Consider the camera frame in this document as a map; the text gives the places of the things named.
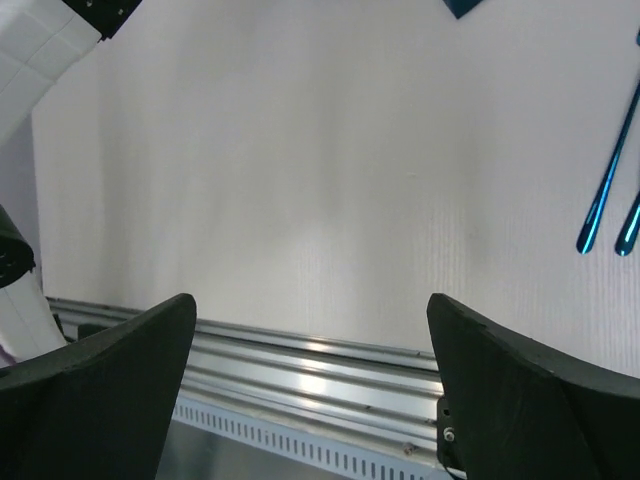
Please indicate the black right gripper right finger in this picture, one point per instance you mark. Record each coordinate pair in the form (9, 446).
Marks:
(514, 408)

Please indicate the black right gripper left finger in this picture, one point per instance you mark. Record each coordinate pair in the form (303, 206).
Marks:
(98, 408)

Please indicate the blue metallic spoon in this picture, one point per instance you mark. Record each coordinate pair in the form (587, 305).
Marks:
(588, 232)

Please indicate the blue metallic fork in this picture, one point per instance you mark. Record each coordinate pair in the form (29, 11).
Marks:
(627, 236)

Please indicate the blue letter-print placemat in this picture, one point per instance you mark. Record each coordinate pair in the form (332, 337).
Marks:
(460, 8)

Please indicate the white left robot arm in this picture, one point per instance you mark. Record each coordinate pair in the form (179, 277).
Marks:
(40, 41)

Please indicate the perforated white cable duct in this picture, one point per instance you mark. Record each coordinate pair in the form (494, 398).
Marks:
(313, 449)

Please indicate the aluminium mounting rail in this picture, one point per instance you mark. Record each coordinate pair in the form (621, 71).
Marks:
(372, 396)

